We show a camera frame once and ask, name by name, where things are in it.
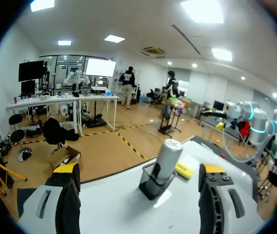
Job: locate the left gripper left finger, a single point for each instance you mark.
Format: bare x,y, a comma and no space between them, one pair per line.
66,195

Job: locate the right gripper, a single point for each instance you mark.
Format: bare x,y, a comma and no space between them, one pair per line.
232,109

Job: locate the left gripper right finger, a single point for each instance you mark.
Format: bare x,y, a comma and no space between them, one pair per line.
213,195

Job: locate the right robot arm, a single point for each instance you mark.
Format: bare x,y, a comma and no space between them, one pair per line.
258,119

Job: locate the yellow eraser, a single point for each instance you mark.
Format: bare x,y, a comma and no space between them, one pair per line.
184,169

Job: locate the large whiteboard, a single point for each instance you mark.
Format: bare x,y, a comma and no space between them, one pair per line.
118,209

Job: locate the person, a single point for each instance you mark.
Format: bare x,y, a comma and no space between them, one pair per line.
127,84
171,91

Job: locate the black mesh cup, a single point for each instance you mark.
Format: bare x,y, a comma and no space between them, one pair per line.
154,189

